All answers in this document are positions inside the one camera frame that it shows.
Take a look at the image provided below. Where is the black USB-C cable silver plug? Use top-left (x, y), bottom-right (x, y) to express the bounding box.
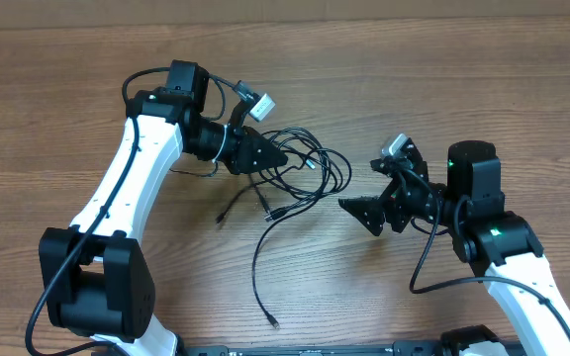
top-left (259, 127), bottom-right (352, 222)

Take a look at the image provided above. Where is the black USB-A cable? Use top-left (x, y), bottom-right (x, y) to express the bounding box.
top-left (250, 197), bottom-right (316, 330)

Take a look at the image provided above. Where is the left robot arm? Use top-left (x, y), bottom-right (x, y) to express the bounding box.
top-left (25, 60), bottom-right (288, 355)

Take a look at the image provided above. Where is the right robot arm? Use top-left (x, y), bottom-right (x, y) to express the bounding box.
top-left (338, 135), bottom-right (570, 355)

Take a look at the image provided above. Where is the brown cardboard backdrop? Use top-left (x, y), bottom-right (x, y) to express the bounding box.
top-left (0, 0), bottom-right (570, 30)

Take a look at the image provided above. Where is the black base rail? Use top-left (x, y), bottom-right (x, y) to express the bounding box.
top-left (175, 324), bottom-right (523, 356)

